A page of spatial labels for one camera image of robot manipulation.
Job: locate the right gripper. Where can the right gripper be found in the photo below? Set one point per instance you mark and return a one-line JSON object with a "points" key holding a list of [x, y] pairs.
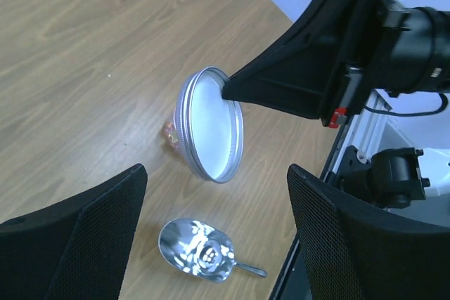
{"points": [[323, 66]]}

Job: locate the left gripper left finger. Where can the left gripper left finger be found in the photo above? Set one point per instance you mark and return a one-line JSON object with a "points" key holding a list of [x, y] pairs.
{"points": [[77, 248]]}

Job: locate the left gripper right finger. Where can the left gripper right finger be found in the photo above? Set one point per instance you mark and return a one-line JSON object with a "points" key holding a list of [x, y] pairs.
{"points": [[354, 250]]}

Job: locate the white round lid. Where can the white round lid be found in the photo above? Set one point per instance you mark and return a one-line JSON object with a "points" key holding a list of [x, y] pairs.
{"points": [[210, 129]]}

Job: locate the metal scoop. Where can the metal scoop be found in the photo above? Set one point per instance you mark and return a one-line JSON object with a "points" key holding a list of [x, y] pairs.
{"points": [[200, 250]]}

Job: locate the clear plastic cup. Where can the clear plastic cup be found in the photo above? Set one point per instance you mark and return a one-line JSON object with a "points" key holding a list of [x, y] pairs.
{"points": [[173, 133]]}

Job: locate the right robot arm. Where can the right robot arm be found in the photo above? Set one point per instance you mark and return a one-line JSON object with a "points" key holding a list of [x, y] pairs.
{"points": [[419, 60]]}

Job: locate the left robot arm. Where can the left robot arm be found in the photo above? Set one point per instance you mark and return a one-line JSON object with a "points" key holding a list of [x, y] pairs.
{"points": [[391, 179]]}

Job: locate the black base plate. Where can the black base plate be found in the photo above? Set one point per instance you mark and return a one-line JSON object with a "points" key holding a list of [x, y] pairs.
{"points": [[292, 281]]}

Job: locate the aluminium frame rail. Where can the aluminium frame rail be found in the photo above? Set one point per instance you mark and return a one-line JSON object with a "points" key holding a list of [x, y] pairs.
{"points": [[364, 131]]}

